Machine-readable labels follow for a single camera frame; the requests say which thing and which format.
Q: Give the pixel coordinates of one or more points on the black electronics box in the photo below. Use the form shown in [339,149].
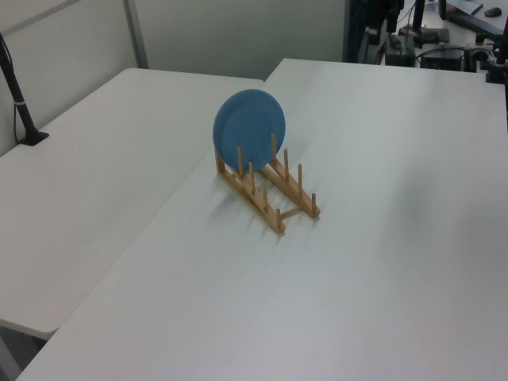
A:
[441,59]

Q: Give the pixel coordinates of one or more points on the wooden plate rack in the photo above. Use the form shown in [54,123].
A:
[293,190]

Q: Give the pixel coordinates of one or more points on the blue round plate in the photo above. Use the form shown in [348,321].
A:
[246,127]

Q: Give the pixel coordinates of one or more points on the black slanted rail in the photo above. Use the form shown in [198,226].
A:
[482,25]

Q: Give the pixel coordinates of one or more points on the black flat stand base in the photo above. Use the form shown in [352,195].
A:
[420,35]

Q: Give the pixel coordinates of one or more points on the dark computer mouse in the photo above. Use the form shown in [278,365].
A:
[493,12]

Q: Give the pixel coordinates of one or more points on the black table clamp mount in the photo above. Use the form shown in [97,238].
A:
[498,63]

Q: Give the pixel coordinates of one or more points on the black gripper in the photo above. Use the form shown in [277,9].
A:
[389,5]

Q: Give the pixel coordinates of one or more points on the black camera stand pole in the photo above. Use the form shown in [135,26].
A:
[16,91]

